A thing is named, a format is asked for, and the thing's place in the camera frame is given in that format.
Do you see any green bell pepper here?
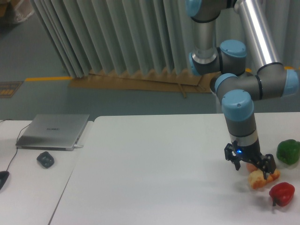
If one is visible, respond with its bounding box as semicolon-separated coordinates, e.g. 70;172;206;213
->
276;139;300;165

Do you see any black mouse cable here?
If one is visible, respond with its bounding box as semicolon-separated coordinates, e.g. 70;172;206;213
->
0;119;33;172

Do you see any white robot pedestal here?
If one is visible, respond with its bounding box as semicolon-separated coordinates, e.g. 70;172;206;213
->
210;73;222;113

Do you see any brown cardboard sheet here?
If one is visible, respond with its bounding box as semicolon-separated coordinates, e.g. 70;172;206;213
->
68;68;219;97

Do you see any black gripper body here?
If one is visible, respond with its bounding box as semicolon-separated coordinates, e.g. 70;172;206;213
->
232;139;263;169

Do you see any grey pleated curtain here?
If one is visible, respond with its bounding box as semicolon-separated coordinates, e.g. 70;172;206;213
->
30;0;300;78

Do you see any black computer mouse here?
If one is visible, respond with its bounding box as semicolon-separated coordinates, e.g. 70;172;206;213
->
0;171;10;189

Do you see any brown egg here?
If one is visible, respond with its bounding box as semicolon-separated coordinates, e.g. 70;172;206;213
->
246;163;258;173

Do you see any silver laptop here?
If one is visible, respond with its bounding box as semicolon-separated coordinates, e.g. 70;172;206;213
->
16;114;89;150

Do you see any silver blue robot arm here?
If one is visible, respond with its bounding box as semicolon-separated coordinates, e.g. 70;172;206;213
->
185;0;300;179

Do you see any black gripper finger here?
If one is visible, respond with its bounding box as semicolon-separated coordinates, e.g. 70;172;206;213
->
224;143;240;171
257;154;277;180

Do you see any red bell pepper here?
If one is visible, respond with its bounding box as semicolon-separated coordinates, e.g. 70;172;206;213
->
269;182;295;207

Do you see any piece of bread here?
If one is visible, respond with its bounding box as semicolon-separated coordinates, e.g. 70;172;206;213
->
247;169;281;189

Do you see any black small controller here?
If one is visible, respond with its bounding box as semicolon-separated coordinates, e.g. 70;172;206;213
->
37;151;55;169

